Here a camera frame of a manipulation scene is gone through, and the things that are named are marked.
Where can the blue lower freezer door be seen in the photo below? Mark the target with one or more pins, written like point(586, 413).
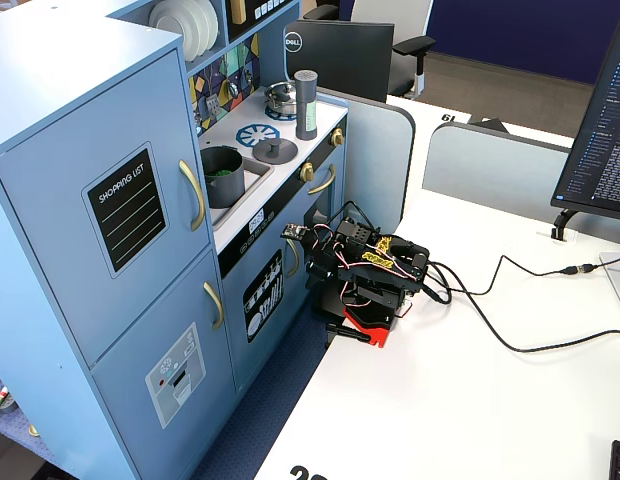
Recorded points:
point(140, 360)

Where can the blue upper fridge door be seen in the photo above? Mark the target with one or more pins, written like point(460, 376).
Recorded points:
point(50, 225)

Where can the gray cooking pot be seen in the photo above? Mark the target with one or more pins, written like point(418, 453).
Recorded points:
point(227, 192)

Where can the metal slotted spatula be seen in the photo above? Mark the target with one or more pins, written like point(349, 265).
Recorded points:
point(213, 107)

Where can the metal ladle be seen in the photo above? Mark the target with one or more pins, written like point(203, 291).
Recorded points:
point(232, 90)

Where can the black Dell monitor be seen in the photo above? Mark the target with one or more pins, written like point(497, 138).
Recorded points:
point(340, 55)

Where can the small gold knob piece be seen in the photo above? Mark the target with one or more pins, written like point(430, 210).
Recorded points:
point(33, 430)

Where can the green toy food pieces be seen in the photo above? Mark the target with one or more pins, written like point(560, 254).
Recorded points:
point(221, 171)

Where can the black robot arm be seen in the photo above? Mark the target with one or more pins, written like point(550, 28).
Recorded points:
point(375, 280)

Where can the gray toy sink basin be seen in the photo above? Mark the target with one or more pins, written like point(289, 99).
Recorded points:
point(257, 172)

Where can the black toy microwave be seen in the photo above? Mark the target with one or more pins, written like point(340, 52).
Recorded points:
point(260, 22)

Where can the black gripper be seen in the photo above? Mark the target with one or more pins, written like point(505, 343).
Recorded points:
point(322, 266)

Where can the gray desk partition panel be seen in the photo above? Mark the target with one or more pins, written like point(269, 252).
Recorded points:
point(375, 150)
point(490, 165)

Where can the blue dishwasher door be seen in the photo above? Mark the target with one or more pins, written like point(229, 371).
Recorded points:
point(235, 350)

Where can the gray salt shaker green label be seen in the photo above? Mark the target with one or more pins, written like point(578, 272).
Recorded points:
point(306, 105)

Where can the gray pot lid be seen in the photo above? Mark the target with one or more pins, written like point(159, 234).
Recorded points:
point(280, 152)

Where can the blue wooden toy kitchen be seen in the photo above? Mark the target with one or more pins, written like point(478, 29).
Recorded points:
point(65, 75)

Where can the metal serving spoon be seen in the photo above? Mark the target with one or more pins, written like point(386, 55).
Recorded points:
point(250, 77)

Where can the white office chair black armrests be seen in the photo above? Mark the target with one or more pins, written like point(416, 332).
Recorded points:
point(385, 25)

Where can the small black wrist camera board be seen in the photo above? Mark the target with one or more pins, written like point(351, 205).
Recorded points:
point(296, 232)

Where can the black table clamp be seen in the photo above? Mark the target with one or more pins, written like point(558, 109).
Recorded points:
point(347, 334)

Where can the white toy plate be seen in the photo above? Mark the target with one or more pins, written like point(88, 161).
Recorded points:
point(202, 25)
point(167, 22)
point(214, 22)

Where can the black monitor showing code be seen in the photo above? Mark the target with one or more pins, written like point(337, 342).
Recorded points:
point(605, 125)

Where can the shiny steel pot with lid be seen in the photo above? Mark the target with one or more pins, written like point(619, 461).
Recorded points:
point(282, 102)

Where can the blue oven door with window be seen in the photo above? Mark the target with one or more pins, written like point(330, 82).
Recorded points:
point(340, 165)

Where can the gold stove knob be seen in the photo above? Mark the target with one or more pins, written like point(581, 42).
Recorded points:
point(307, 171)
point(336, 136)

